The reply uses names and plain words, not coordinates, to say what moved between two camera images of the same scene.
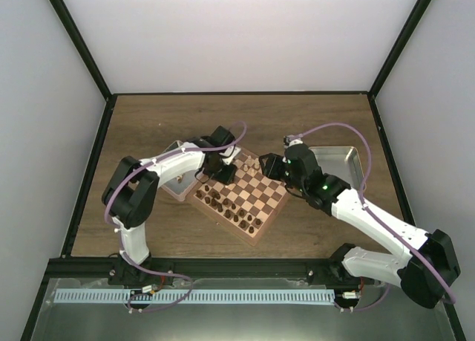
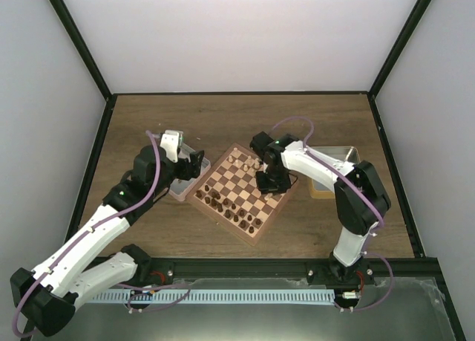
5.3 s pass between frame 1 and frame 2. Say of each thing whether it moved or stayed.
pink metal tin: stayed
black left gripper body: moved
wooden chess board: stayed
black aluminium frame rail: stayed
